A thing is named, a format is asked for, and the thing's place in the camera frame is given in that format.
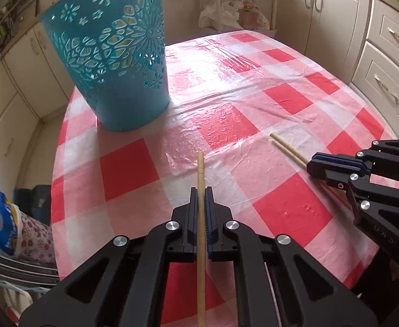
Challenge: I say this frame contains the pale wooden chopstick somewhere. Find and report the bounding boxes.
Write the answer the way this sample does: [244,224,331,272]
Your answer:
[197,150,207,327]
[270,133,312,167]

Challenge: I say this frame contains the white shelf rack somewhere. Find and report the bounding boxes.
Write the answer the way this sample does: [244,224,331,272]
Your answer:
[199,0,279,38]

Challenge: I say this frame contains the red white checkered tablecloth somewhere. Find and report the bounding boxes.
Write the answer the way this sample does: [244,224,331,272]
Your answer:
[51,31,399,327]

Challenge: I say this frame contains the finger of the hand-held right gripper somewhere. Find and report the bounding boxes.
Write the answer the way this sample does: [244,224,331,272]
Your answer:
[310,140,399,175]
[307,162,399,212]

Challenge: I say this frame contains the cream kitchen cabinets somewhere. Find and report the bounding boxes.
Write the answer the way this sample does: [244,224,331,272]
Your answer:
[278,0,399,133]
[0,24,74,195]

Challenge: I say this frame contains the pink plastic bag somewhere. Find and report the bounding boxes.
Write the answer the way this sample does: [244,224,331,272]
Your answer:
[237,2,271,31]

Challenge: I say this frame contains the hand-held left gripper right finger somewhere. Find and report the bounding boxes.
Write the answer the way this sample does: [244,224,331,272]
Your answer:
[204,187,379,327]

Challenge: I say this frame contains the teal perforated plastic basket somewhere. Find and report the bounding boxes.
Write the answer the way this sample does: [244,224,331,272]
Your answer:
[39,0,171,132]

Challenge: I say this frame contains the grey metal rails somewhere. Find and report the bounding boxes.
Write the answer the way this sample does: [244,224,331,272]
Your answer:
[0,245,62,288]

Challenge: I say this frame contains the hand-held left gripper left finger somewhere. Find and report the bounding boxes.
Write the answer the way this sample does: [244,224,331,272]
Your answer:
[19,187,200,327]

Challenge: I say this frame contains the dark plastic crate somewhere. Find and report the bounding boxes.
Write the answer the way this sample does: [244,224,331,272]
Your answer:
[14,184,53,227]

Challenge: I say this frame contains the red white cloth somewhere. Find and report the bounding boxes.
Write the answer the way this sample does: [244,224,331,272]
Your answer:
[2,286,38,317]

